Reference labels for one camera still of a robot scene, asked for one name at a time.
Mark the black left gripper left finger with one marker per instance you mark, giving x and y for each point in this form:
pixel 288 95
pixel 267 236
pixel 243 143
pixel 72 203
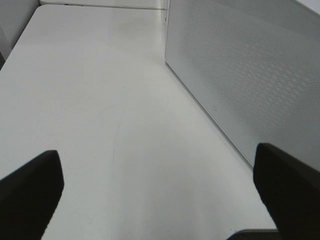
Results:
pixel 29 197

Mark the white microwave door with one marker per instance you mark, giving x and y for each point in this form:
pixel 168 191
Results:
pixel 254 66

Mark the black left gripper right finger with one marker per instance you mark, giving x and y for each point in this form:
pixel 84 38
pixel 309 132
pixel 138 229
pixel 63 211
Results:
pixel 290 191

